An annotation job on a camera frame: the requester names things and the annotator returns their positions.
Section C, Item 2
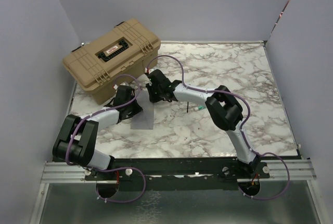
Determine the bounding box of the grey envelope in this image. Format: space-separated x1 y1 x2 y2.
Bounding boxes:
131 91 155 130

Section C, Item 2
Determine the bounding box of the green white glue stick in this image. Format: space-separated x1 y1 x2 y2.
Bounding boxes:
194 106 205 111

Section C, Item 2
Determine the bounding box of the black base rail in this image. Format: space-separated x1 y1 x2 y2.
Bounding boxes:
53 151 271 191

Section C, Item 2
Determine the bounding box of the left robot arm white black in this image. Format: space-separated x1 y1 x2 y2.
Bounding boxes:
52 85 143 180

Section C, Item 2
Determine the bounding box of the aluminium extrusion frame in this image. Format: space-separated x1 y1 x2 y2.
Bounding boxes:
41 162 96 184

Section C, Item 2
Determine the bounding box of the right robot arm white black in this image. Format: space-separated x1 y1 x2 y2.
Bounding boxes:
145 69 260 178

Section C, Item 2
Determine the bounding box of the tan plastic tool case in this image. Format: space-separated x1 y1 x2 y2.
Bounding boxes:
62 19 161 105

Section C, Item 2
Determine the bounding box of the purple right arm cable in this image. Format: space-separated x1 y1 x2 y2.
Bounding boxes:
145 55 290 201

